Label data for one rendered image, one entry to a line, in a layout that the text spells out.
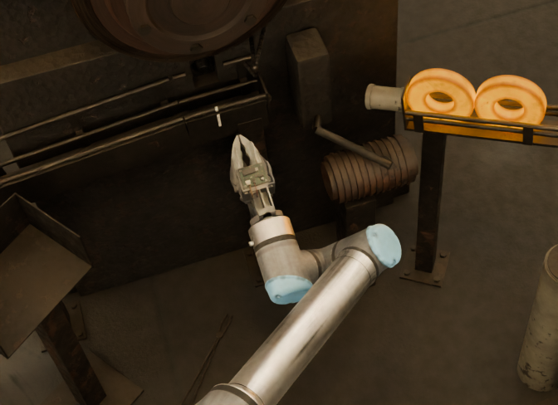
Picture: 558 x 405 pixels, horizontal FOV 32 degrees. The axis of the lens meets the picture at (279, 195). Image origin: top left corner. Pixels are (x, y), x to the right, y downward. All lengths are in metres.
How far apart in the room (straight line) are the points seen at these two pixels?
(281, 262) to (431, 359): 0.81
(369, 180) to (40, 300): 0.81
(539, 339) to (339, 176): 0.62
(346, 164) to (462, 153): 0.79
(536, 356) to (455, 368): 0.26
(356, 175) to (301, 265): 0.43
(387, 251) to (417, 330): 0.78
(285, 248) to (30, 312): 0.57
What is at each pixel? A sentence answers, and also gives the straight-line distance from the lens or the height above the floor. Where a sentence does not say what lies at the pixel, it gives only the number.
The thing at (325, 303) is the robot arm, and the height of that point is 0.80.
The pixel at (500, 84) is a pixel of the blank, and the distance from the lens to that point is 2.13.
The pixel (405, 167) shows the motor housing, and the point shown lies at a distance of 2.33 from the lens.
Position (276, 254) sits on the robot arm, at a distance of 1.93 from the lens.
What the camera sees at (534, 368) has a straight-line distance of 2.51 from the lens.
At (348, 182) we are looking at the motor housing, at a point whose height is 0.51.
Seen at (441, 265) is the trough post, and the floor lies 0.01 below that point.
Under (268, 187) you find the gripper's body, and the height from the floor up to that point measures 0.76.
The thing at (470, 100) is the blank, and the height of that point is 0.73.
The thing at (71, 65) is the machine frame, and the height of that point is 0.87.
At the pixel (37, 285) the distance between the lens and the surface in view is 2.14.
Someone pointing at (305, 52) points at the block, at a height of 0.80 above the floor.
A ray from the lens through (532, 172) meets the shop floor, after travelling 3.00.
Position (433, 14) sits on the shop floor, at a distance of 3.45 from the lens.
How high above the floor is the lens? 2.32
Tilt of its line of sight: 53 degrees down
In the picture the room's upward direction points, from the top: 8 degrees counter-clockwise
